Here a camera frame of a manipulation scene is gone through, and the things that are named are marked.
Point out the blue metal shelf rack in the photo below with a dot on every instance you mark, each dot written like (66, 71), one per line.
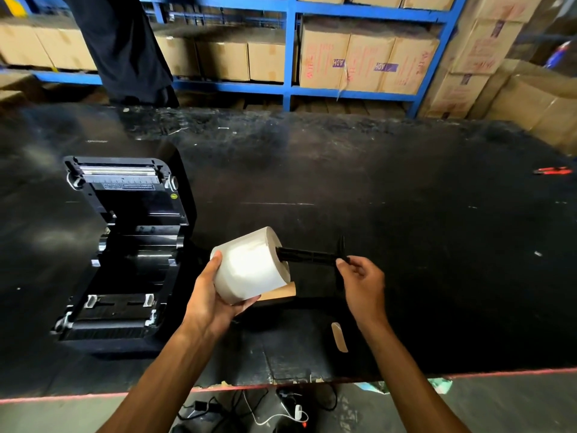
(290, 49)

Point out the blue red packet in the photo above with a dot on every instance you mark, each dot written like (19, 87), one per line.
(556, 54)

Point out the row of cardboard boxes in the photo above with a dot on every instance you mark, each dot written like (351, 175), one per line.
(356, 58)

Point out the person's left forearm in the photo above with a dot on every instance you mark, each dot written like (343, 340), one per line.
(169, 383)

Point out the black power plug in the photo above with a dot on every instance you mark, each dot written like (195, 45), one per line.
(200, 406)

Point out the person's right thumb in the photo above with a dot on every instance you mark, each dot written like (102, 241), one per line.
(348, 268)

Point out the tan label strip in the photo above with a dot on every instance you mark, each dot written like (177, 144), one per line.
(339, 337)

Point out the pile of large cardboard cartons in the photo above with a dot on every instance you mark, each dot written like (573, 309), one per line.
(505, 76)

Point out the white label paper roll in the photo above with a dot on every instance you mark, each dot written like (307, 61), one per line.
(248, 266)

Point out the black plastic roll spindle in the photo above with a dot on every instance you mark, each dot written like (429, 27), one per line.
(306, 256)

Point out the person's left hand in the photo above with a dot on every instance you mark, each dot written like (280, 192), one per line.
(203, 306)

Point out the person's right hand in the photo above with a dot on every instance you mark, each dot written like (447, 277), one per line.
(367, 295)

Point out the red black hand tool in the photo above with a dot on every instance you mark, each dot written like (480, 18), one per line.
(552, 170)

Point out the person's right forearm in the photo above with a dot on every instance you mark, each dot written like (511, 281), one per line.
(405, 383)

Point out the crumpled teal white paper scrap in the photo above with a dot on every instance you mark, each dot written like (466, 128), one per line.
(405, 386)

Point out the black label printer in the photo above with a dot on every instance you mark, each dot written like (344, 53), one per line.
(128, 247)

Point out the person's left thumb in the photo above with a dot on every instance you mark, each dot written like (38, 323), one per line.
(210, 271)

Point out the white power adapter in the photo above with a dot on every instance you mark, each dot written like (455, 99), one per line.
(298, 412)

